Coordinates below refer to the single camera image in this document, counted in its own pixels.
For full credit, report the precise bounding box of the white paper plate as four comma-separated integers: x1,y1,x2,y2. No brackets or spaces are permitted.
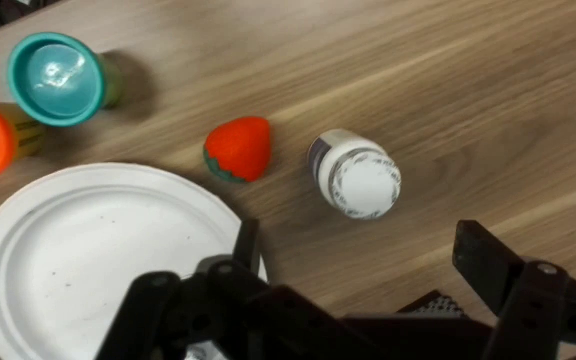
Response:
0,162,270,360

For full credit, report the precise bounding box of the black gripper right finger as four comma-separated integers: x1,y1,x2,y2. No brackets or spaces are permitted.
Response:
453,218,576,360

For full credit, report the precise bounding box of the teal lid dough tub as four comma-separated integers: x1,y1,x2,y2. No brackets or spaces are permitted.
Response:
5,30,126,128

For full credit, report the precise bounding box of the red toy strawberry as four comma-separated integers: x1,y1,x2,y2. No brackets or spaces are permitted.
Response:
202,114,276,185

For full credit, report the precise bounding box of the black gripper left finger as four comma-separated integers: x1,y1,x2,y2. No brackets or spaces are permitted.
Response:
94,218,396,360

